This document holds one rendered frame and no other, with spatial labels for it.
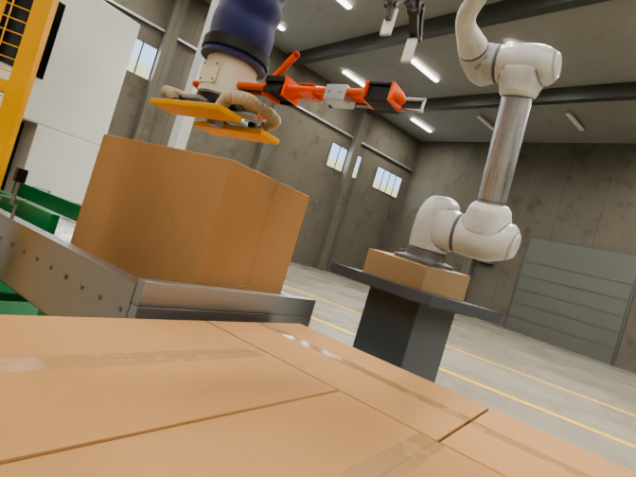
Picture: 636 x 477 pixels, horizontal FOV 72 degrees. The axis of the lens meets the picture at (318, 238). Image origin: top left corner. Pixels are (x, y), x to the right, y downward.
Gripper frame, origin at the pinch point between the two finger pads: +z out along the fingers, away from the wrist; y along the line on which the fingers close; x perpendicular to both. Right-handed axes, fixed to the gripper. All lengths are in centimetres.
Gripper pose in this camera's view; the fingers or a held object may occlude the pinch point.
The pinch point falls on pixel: (397, 45)
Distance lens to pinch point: 127.4
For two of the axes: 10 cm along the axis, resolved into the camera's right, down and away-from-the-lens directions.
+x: 7.9, 2.3, -5.7
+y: -5.4, -1.8, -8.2
